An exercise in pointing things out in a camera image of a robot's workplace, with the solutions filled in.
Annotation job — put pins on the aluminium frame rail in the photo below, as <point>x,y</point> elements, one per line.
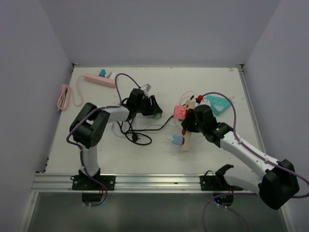
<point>163,183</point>

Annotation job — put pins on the black base bracket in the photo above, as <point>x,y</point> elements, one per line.
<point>95,189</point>
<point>210,182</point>

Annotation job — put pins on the pink power strip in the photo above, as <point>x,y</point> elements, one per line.
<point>99,80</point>

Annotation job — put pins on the left black base bracket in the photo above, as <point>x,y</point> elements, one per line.
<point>95,189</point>

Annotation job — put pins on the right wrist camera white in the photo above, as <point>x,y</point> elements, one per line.
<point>201,100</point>

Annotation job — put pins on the light blue plug adapter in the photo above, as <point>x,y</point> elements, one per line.
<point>176,139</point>

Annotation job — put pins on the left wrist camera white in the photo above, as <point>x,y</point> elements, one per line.
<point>146,88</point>

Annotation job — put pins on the beige power strip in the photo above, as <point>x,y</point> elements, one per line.
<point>185,147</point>

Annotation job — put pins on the teal triangular power socket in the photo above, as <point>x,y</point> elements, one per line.
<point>218,104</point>

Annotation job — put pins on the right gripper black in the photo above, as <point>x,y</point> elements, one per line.
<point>187,123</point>

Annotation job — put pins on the right black base bracket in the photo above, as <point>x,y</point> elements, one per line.
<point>210,182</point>

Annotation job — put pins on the green plug adapter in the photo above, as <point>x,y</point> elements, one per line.
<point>157,116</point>

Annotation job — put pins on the blue white plug adapter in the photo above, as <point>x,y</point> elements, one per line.
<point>102,73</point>

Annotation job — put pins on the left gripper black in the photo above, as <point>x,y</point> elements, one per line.
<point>153,108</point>

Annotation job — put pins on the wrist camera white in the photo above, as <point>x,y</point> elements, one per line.
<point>146,88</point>
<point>201,100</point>

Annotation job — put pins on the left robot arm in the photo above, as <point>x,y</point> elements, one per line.
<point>87,129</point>

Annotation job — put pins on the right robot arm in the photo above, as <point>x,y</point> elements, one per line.
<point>273,180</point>

